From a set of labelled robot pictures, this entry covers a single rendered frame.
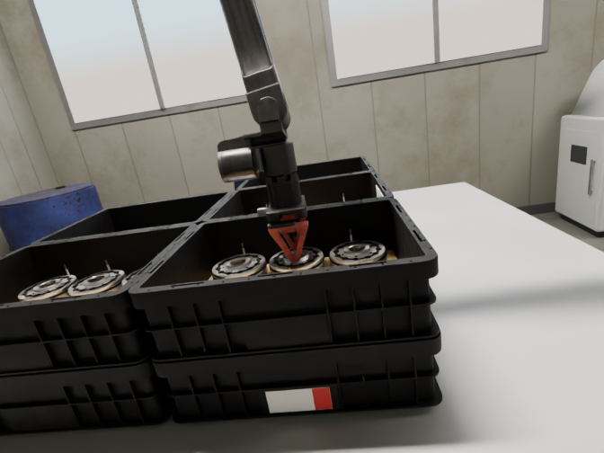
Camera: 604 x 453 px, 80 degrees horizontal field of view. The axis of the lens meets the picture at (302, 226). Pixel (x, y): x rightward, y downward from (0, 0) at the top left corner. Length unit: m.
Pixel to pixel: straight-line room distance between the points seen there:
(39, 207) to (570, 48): 3.71
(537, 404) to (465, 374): 0.10
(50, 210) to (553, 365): 2.48
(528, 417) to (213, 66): 2.84
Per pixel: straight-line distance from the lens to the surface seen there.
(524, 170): 3.43
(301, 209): 0.59
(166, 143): 3.19
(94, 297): 0.54
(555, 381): 0.66
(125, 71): 3.28
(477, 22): 3.19
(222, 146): 0.63
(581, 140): 3.12
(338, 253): 0.65
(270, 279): 0.45
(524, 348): 0.71
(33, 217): 2.63
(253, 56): 0.64
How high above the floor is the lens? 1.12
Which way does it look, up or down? 18 degrees down
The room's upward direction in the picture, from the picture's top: 9 degrees counter-clockwise
